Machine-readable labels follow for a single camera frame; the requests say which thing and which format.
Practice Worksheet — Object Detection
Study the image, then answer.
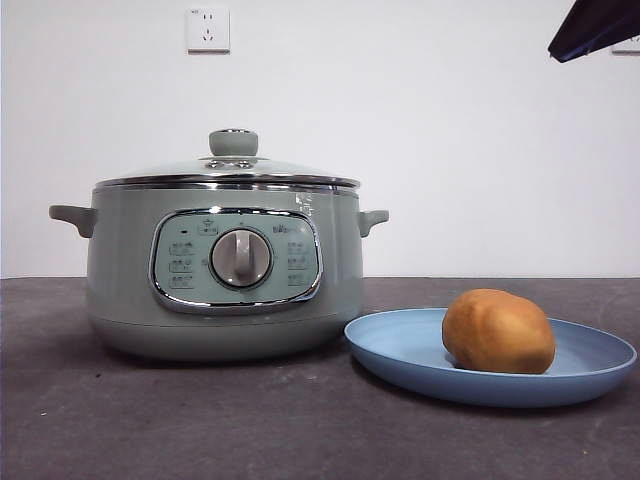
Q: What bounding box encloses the brown potato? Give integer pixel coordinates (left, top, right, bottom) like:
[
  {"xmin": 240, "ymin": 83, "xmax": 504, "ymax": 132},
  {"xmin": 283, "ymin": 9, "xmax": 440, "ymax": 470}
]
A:
[{"xmin": 441, "ymin": 288, "xmax": 557, "ymax": 375}]

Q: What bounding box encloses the glass lid with green knob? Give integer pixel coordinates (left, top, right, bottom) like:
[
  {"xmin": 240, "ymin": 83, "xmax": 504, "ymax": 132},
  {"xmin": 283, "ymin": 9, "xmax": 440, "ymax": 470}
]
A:
[{"xmin": 93, "ymin": 128, "xmax": 360, "ymax": 194}]

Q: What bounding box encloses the pale green electric steamer pot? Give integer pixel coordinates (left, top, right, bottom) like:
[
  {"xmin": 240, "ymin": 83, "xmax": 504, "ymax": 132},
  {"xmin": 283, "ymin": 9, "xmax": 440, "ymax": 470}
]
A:
[{"xmin": 48, "ymin": 179, "xmax": 391, "ymax": 362}]

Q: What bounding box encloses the blue round plate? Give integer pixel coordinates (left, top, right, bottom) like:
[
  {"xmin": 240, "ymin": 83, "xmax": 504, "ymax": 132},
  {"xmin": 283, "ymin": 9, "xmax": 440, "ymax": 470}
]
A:
[{"xmin": 343, "ymin": 307, "xmax": 639, "ymax": 409}]

